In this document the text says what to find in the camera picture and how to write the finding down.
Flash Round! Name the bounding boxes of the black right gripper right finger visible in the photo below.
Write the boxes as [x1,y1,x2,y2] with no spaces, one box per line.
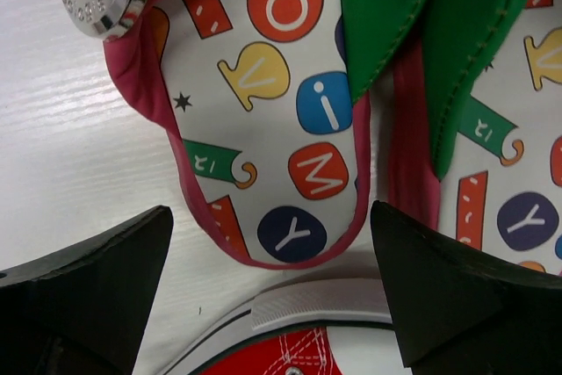
[371,201,561,374]

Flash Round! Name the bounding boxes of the pink flip-flop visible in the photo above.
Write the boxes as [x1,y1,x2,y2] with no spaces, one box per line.
[62,0,371,269]
[342,0,561,275]

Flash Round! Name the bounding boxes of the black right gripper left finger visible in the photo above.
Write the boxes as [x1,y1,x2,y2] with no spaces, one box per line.
[1,206,173,374]

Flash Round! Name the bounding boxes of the red sneaker upper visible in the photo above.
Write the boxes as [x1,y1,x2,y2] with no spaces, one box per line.
[164,276,407,375]

